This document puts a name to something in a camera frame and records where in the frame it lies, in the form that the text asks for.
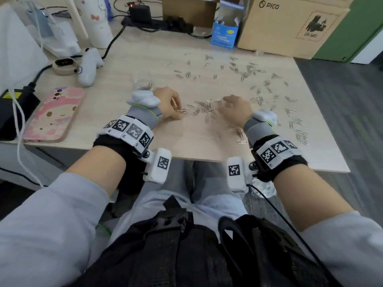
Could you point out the person's right leg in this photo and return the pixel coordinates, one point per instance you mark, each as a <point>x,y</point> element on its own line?
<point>215,194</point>

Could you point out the person's left leg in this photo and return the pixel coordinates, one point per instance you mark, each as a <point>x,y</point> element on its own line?
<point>167,200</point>

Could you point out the beige round charger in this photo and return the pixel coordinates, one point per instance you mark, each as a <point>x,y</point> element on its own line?
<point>64,70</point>

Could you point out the cardboard box with red label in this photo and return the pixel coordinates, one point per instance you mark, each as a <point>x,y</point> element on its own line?
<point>329,1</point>
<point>275,32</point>

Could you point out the small blue box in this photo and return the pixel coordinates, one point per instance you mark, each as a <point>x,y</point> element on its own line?
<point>108,13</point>

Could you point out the person's leg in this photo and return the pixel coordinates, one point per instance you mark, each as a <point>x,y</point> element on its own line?
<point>215,194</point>
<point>167,200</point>

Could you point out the white left hand tracker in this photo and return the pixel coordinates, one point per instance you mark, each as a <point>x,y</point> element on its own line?
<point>143,99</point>

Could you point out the white box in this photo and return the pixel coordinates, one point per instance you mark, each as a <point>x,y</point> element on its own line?
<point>18,50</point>

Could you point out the silver paper clip bundle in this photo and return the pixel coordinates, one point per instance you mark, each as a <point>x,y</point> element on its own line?
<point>146,86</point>

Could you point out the plain brown cardboard box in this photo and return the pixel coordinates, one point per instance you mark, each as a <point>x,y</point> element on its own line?
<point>188,11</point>

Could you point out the marker wristband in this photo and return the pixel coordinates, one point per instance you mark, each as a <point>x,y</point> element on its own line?
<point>278,149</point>
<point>128,129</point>

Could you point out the person's left hand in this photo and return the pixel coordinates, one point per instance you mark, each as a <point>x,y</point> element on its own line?
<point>169,103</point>

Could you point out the wooden desk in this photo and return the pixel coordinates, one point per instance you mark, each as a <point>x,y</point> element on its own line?
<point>143,56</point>

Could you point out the white handheld controller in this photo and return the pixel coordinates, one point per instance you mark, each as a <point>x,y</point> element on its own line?
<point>88,70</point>

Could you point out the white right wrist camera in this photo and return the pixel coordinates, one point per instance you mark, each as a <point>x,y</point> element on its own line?
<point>236,173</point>

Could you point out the person's right hand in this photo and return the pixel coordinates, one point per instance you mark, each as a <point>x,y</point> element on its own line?
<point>238,112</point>

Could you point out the black charger adapter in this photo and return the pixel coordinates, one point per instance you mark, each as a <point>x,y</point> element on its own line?
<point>140,14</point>

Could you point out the grey left wrist brace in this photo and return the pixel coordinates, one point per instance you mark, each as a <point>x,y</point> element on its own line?
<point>143,115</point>

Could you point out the black power brick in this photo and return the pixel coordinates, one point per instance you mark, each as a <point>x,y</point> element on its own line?
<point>15,116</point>

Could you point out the silver paper clips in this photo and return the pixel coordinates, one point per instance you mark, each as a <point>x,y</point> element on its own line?
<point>206,110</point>

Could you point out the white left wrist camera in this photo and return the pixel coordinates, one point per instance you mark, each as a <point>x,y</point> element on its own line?
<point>158,167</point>

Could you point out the crumpled clear plastic bottle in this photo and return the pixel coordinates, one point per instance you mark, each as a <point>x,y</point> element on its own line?
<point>264,189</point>

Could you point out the white paper bag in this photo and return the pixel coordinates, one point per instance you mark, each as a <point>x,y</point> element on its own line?
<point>62,38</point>

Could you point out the small clear plastic jar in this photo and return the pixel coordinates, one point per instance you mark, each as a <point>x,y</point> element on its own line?
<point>145,86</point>

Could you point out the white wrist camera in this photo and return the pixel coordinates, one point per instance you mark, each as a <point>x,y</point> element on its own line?
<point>236,173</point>
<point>158,167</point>

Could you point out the left marker wristband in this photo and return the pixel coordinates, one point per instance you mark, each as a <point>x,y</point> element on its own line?
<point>128,129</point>

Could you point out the right marker wristband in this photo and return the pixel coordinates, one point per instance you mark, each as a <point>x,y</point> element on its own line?
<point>278,149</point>

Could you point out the person's left forearm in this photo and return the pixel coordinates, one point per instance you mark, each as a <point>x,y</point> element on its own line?
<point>95,173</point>

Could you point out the grey right wrist brace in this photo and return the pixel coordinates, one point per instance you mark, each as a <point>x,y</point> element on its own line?
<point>257,132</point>

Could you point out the pink cartoon phone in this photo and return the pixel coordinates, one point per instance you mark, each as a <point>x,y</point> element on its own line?
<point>54,116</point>

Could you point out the green cabinet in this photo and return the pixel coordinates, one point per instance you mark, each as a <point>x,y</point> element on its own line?
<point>353,32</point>

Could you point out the black backpack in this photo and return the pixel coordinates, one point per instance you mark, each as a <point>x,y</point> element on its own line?
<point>179,257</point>

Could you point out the white cartoon bottle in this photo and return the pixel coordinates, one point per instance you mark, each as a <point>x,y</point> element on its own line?
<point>95,29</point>

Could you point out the person's right forearm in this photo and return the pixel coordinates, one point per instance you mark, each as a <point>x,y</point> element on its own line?
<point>305,191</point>

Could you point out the grey wrist brace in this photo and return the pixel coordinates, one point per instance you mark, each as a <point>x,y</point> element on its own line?
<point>257,132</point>
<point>143,115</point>

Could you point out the blue paper clip box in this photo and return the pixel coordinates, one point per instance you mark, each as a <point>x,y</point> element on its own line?
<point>224,37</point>

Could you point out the black power strip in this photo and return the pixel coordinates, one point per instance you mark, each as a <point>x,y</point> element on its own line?
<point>155,25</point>

